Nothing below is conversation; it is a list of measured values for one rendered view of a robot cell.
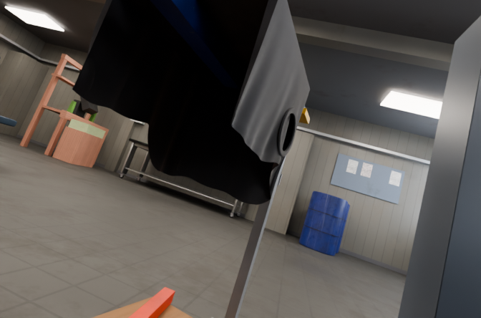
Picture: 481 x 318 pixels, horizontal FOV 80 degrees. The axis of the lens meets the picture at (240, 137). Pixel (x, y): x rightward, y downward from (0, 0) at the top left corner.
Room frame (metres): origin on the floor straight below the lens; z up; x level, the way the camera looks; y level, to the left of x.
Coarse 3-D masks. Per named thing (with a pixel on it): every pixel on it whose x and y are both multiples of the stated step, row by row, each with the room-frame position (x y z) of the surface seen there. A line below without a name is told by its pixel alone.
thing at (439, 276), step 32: (480, 32) 0.66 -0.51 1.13; (480, 64) 0.63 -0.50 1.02; (448, 96) 0.77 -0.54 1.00; (480, 96) 0.63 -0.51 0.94; (448, 128) 0.73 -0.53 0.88; (480, 128) 0.62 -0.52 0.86; (448, 160) 0.70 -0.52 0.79; (480, 160) 0.62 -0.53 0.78; (448, 192) 0.67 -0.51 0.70; (480, 192) 0.62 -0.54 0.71; (448, 224) 0.64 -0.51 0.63; (480, 224) 0.62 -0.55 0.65; (416, 256) 0.77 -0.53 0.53; (448, 256) 0.63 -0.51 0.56; (480, 256) 0.61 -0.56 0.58; (416, 288) 0.73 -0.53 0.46; (448, 288) 0.62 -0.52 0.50; (480, 288) 0.61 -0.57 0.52
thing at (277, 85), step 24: (264, 24) 0.49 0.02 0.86; (288, 24) 0.57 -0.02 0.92; (264, 48) 0.51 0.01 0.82; (288, 48) 0.62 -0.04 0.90; (264, 72) 0.55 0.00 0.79; (288, 72) 0.67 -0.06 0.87; (240, 96) 0.49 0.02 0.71; (264, 96) 0.59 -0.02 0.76; (288, 96) 0.74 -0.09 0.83; (240, 120) 0.55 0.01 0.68; (264, 120) 0.66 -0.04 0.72; (288, 120) 0.83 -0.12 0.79; (264, 144) 0.71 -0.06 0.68; (288, 144) 0.88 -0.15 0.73
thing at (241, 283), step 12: (300, 120) 1.23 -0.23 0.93; (276, 180) 1.19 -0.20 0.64; (264, 204) 1.19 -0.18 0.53; (264, 216) 1.18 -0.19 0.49; (252, 228) 1.20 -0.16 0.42; (252, 240) 1.19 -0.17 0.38; (252, 252) 1.19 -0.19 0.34; (252, 264) 1.20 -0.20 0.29; (240, 276) 1.19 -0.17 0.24; (240, 288) 1.19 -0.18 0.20; (240, 300) 1.19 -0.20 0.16; (228, 312) 1.19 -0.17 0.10
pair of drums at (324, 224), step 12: (312, 204) 5.30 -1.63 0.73; (324, 204) 5.11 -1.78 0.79; (336, 204) 5.07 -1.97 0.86; (348, 204) 5.80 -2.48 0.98; (312, 216) 5.22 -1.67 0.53; (324, 216) 5.09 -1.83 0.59; (336, 216) 5.08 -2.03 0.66; (312, 228) 5.17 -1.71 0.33; (324, 228) 5.07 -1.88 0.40; (336, 228) 5.11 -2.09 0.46; (300, 240) 5.39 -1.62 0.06; (312, 240) 5.13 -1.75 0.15; (324, 240) 5.07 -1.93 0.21; (336, 240) 5.15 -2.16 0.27; (324, 252) 5.07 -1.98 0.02; (336, 252) 5.79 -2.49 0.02
